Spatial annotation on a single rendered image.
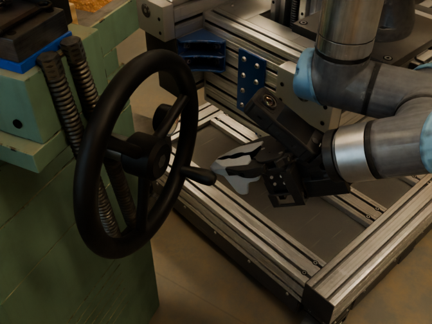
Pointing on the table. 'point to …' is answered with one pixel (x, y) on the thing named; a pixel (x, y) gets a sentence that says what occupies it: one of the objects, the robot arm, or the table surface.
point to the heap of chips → (89, 4)
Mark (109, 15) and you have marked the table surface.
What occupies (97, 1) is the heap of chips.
